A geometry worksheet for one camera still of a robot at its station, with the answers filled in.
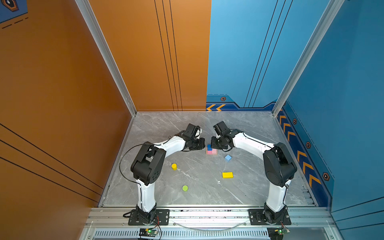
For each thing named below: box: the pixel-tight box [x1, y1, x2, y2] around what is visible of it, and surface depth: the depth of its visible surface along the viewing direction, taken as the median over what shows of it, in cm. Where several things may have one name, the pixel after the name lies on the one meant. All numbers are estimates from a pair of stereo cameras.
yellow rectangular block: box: [222, 172, 234, 179], surface depth 89 cm
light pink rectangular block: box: [211, 148, 218, 155], surface depth 96 cm
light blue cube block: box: [225, 154, 232, 163], surface depth 94 cm
